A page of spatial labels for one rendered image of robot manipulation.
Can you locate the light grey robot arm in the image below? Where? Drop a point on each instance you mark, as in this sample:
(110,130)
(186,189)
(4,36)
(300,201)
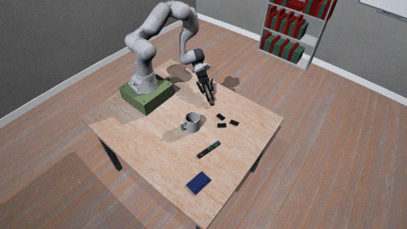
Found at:
(138,43)

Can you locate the grey mug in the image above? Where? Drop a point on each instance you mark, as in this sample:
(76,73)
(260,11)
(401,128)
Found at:
(191,117)

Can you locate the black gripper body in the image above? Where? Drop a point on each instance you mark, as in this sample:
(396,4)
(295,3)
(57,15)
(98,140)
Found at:
(201,74)

